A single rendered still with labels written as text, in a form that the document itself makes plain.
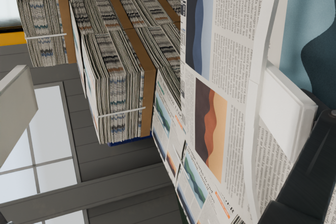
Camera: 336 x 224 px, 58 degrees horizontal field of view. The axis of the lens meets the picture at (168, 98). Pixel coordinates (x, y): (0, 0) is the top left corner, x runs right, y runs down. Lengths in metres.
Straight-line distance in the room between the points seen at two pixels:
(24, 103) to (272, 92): 0.13
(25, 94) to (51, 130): 3.86
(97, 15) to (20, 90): 1.25
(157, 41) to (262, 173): 1.05
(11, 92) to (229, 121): 0.18
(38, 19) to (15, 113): 1.44
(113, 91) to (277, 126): 0.98
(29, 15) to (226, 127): 1.39
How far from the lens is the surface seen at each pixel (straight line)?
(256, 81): 0.18
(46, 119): 4.07
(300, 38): 0.19
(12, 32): 2.26
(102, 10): 1.45
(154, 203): 4.16
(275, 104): 0.16
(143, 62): 1.13
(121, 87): 1.11
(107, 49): 1.20
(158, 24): 1.38
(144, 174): 3.94
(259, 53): 0.17
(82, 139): 4.04
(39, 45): 1.67
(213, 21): 0.28
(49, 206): 3.88
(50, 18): 1.60
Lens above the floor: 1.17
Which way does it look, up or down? 19 degrees down
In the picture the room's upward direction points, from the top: 101 degrees counter-clockwise
